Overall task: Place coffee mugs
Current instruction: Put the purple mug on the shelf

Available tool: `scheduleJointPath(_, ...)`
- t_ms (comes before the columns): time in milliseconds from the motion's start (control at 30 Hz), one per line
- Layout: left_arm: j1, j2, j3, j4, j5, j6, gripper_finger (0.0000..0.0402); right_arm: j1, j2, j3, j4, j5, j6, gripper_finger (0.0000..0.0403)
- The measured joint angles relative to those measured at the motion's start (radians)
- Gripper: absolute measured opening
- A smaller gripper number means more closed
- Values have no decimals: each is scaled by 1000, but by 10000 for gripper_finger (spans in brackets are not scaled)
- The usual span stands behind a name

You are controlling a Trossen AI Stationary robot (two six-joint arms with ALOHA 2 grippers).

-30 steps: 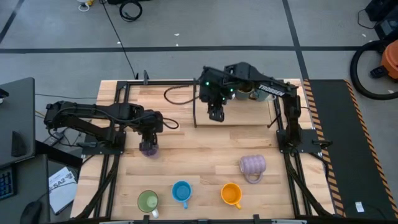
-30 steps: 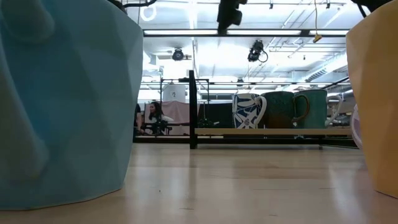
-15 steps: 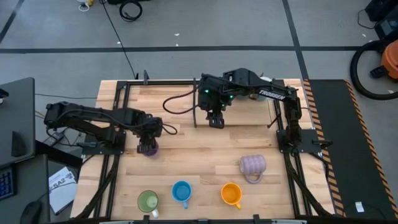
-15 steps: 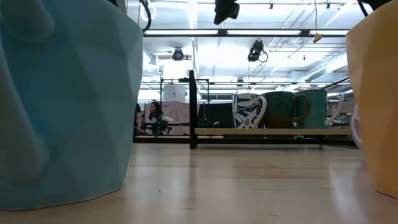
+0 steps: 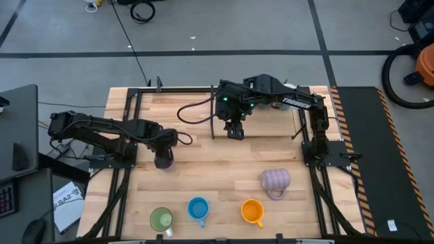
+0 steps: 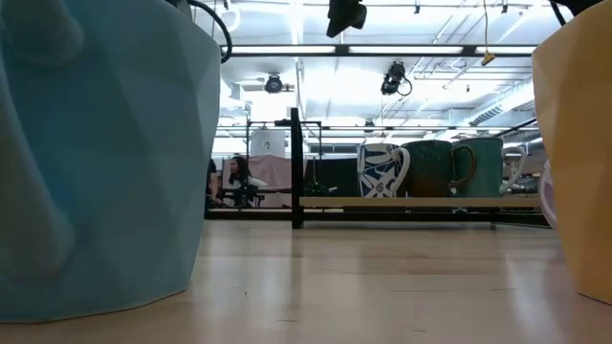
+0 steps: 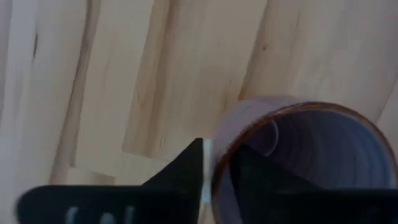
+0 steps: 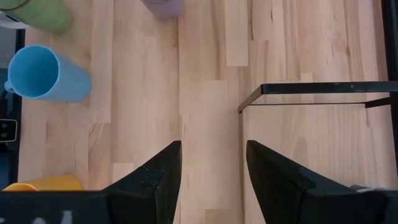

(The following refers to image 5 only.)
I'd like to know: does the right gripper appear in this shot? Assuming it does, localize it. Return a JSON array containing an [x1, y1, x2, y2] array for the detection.
[[214, 79, 256, 141]]

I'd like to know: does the lilac mug white handle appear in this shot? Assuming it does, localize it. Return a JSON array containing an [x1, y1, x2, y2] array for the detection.
[[155, 158, 176, 172]]

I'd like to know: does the purple ribbed mug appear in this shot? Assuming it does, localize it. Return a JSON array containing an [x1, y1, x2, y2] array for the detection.
[[260, 167, 292, 201]]

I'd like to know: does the blue mug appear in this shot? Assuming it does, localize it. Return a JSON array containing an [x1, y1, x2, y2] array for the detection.
[[186, 197, 211, 228]]

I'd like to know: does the green mug white handle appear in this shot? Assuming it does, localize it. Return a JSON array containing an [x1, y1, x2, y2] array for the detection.
[[149, 206, 174, 239]]

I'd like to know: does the yellow mug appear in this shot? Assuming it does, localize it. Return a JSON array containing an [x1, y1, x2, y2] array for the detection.
[[240, 199, 265, 229]]

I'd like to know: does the black power adapter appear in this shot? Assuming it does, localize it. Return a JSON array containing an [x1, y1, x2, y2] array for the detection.
[[46, 143, 71, 160]]

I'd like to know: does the white paper manual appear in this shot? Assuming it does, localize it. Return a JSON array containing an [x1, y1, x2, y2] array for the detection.
[[52, 181, 85, 235]]

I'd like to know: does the black hazard-striped floor mat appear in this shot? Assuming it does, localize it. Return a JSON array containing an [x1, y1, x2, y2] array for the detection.
[[330, 85, 434, 240]]

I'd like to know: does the dark grey desk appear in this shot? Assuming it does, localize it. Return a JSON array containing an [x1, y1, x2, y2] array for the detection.
[[0, 167, 91, 244]]

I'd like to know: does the black floor box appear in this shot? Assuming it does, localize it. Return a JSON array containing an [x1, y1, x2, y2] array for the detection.
[[116, 0, 165, 5]]

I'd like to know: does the black object on desk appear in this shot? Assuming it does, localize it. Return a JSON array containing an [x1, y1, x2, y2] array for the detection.
[[12, 142, 31, 172]]

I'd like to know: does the grey desk panel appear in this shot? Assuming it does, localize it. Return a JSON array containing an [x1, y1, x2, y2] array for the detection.
[[0, 83, 39, 184]]

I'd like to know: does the white floor object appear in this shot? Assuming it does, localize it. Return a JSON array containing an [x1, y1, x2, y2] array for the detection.
[[83, 0, 104, 14]]

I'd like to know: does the orange shop vacuum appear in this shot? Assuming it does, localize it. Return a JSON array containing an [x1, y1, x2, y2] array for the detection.
[[380, 42, 434, 110]]

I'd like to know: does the black computer mouse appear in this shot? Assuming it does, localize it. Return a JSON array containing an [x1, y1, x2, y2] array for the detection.
[[21, 218, 47, 244]]

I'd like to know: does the black keyboard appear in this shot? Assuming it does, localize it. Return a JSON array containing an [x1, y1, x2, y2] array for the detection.
[[0, 178, 18, 219]]

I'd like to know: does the black vacuum nozzle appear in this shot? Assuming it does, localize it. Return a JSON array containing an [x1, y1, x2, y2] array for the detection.
[[402, 70, 424, 86]]

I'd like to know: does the orange vacuum cleaner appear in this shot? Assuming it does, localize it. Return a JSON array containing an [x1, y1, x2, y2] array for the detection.
[[414, 43, 434, 87]]

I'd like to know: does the black floor equipment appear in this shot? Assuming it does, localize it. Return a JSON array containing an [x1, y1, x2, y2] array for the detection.
[[397, 0, 434, 44]]

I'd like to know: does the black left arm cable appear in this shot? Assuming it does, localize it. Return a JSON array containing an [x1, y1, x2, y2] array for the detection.
[[145, 130, 194, 146]]

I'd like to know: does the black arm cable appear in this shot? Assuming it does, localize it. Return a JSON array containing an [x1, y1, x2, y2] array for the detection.
[[145, 130, 194, 146], [176, 94, 221, 125]]

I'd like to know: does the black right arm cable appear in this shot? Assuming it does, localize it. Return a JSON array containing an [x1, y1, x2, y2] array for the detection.
[[176, 94, 221, 125]]

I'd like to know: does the black frame wooden shelf rack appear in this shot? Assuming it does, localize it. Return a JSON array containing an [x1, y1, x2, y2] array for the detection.
[[209, 83, 308, 140]]

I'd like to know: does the black aluminium table frame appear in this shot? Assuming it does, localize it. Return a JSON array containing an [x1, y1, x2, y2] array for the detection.
[[81, 76, 367, 244]]

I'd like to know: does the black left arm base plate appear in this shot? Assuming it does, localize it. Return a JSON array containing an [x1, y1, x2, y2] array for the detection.
[[88, 141, 139, 169]]

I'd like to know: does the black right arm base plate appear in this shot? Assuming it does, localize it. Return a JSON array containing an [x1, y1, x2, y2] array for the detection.
[[300, 140, 363, 168]]

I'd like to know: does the long black floor cable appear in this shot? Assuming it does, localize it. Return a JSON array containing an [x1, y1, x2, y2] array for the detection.
[[107, 0, 153, 87]]

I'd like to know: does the coiled black floor cable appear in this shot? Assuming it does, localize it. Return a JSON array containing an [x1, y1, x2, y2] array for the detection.
[[130, 0, 157, 24]]

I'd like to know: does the thin black floor cable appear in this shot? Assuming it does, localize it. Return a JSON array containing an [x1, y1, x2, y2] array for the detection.
[[389, 9, 413, 33]]

